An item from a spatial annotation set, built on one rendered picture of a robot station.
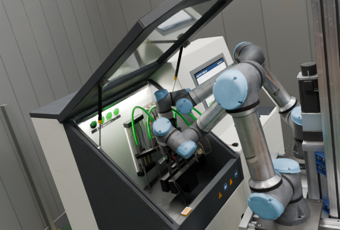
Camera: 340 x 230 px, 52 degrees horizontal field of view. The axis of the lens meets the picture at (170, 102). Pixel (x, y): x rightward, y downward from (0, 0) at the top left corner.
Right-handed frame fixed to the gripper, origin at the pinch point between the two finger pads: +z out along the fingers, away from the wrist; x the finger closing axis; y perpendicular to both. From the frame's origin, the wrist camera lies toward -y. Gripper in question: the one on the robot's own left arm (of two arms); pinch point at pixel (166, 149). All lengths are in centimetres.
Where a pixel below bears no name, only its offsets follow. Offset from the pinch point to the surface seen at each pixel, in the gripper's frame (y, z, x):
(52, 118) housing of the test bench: -45, -5, -41
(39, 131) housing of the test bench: -51, 10, -53
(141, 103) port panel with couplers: -44, 29, 6
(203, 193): 24.5, 18.1, 5.5
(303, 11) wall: -75, 87, 181
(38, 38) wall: -192, 92, -35
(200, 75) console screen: -44, 35, 50
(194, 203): 26.9, 13.6, -1.3
